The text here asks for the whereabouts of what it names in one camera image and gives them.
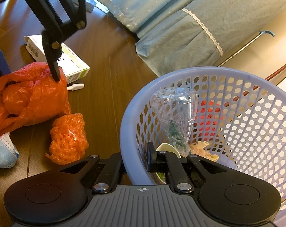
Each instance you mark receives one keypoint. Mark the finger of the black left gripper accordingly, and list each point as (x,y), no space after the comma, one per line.
(55,30)

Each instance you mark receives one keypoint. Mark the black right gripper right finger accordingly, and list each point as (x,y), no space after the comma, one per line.
(184,174)

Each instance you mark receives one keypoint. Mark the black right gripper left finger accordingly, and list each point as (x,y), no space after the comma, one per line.
(98,175)

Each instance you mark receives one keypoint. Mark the clear crushed plastic bottle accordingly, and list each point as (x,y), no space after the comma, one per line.
(175,109)

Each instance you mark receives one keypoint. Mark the orange plastic bag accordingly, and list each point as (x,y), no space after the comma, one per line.
(31,96)

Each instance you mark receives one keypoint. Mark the lavender perforated plastic basket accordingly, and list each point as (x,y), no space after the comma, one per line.
(241,116)

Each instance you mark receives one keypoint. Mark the white paper ball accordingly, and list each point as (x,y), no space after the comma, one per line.
(199,148)

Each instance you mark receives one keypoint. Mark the white cup inside basket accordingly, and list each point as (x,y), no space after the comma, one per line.
(165,147)

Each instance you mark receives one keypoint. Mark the white green medicine box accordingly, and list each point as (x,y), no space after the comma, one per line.
(73,67)

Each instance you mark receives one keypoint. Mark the orange bubble wrap piece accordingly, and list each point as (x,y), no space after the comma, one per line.
(69,142)

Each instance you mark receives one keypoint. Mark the small white capsule object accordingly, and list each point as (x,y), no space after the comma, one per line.
(75,87)

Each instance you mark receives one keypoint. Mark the blue white face mask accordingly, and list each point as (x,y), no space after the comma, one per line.
(8,153)

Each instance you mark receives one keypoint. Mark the teal blue bed quilt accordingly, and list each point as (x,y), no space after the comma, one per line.
(178,34)

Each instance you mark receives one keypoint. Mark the reddish brown curved rod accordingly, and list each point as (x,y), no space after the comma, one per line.
(270,77)

